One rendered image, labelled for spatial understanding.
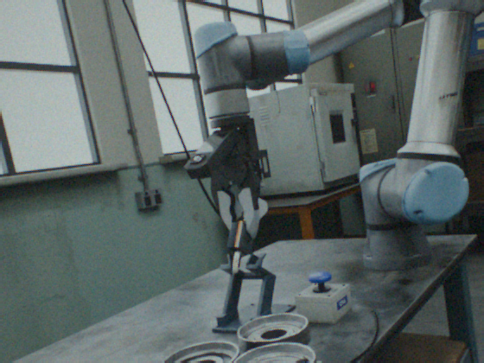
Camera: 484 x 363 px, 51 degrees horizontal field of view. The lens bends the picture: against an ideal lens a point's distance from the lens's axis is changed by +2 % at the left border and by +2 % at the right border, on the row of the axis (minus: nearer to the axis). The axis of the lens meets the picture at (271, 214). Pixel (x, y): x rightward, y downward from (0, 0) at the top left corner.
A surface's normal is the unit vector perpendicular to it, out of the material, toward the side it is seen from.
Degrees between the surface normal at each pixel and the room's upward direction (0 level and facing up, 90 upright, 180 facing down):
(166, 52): 90
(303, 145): 90
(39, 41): 90
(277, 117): 90
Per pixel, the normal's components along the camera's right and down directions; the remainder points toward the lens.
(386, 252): -0.50, -0.11
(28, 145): 0.82, -0.06
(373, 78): -0.55, 0.20
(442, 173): 0.23, 0.22
